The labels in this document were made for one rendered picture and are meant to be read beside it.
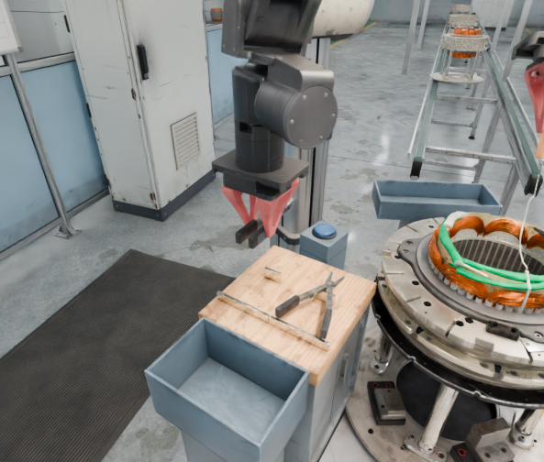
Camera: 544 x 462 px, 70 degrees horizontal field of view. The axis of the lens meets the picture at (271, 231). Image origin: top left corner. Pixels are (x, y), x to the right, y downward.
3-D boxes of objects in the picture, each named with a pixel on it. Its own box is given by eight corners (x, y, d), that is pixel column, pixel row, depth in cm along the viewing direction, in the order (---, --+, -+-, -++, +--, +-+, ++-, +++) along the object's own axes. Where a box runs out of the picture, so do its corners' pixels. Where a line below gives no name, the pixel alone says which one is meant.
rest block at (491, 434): (463, 443, 64) (472, 424, 61) (493, 434, 65) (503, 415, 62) (482, 469, 61) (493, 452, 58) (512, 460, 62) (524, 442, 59)
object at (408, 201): (452, 279, 105) (483, 183, 89) (465, 307, 96) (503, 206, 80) (359, 273, 107) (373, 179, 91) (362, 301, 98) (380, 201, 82)
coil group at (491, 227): (523, 250, 61) (533, 228, 59) (481, 240, 63) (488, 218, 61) (523, 245, 62) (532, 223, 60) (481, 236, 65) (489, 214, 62)
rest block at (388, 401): (395, 391, 72) (398, 384, 71) (405, 419, 68) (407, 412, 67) (373, 391, 72) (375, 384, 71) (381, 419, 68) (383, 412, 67)
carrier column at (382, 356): (385, 368, 79) (405, 290, 67) (372, 363, 80) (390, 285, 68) (388, 358, 80) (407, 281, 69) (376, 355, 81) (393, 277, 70)
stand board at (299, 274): (316, 388, 48) (318, 375, 46) (199, 324, 56) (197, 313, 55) (374, 293, 62) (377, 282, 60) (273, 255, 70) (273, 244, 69)
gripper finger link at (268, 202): (272, 254, 48) (272, 186, 43) (225, 236, 51) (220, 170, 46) (298, 227, 53) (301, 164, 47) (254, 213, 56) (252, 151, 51)
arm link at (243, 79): (269, 52, 43) (221, 57, 41) (305, 63, 38) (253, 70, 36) (269, 115, 47) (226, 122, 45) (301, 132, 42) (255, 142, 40)
